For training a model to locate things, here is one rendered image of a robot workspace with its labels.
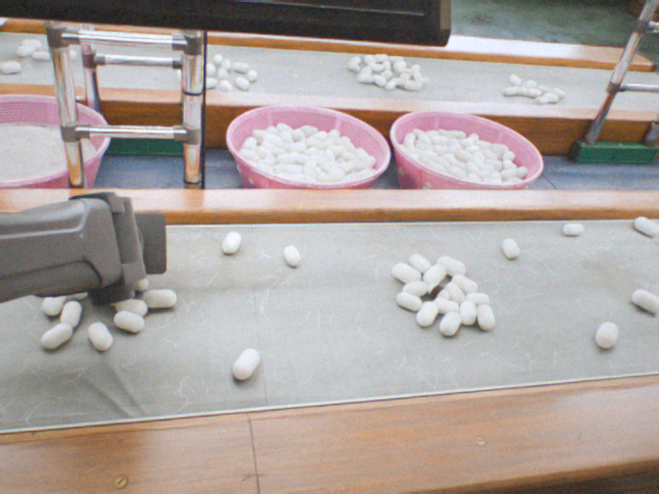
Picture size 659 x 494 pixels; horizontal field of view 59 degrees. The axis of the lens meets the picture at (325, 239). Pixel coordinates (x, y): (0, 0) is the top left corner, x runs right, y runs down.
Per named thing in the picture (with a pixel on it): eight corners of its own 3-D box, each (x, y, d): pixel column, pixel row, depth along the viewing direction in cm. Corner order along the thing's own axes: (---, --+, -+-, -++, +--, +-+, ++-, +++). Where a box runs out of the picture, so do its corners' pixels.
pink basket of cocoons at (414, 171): (551, 232, 101) (573, 185, 95) (407, 234, 94) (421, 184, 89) (486, 155, 121) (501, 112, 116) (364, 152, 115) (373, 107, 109)
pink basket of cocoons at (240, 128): (410, 214, 99) (424, 166, 94) (273, 253, 86) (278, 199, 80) (325, 141, 116) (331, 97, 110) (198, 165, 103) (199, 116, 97)
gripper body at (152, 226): (65, 215, 62) (52, 209, 54) (165, 214, 64) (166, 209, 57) (66, 276, 61) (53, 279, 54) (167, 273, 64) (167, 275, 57)
